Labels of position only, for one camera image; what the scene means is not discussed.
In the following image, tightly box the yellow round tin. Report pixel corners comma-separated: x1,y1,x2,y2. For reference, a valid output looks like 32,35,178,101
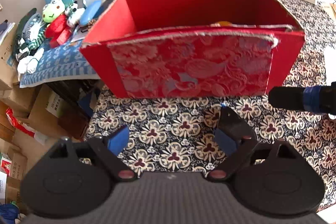
210,21,233,27

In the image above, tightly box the floral patterned tablecloth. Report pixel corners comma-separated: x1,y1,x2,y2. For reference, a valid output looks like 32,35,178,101
84,0,335,217

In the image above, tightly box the blue patterned cloth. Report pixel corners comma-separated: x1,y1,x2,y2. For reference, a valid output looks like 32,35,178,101
19,27,100,88

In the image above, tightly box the red fabric storage box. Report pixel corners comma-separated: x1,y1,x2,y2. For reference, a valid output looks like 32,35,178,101
80,0,305,98

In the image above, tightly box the cardboard box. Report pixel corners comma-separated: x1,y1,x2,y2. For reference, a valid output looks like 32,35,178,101
0,23,18,90

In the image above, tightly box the striped plush doll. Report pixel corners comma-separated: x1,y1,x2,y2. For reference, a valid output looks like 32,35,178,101
13,8,47,76

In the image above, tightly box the white panda plush toy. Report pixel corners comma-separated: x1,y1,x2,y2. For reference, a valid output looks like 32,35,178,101
64,2,85,28

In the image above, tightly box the blue eyeglass case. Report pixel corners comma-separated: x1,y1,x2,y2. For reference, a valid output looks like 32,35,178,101
79,1,101,26

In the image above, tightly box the green frog plush toy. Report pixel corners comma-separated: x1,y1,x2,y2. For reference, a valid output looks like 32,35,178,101
42,0,66,23

